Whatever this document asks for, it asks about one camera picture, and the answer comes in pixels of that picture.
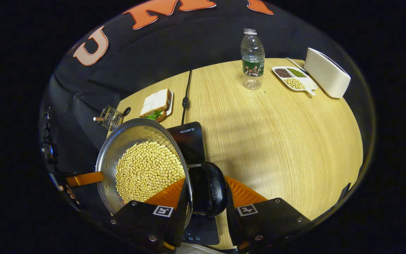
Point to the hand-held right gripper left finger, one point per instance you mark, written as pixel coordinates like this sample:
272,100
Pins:
179,222

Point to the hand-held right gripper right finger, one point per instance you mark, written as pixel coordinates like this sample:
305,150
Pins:
232,222

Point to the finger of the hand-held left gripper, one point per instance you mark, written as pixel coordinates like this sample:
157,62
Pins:
83,179

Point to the steel pot with soybeans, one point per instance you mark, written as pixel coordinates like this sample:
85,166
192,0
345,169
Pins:
146,169

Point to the black induction cooktop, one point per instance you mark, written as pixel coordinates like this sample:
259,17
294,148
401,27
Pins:
189,144

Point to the small black object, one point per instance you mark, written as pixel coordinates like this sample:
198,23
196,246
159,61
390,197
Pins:
127,111

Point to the sandwich on white plate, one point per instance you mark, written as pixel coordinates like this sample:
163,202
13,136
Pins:
155,102

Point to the black backdrop cloth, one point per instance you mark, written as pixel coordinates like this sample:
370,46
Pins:
160,53

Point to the white divided dish of beans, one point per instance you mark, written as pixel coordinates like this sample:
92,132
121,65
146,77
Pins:
294,79

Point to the clear plastic water bottle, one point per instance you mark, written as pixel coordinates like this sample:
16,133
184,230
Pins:
252,60

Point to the white toaster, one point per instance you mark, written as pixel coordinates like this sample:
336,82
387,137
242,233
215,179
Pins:
326,74

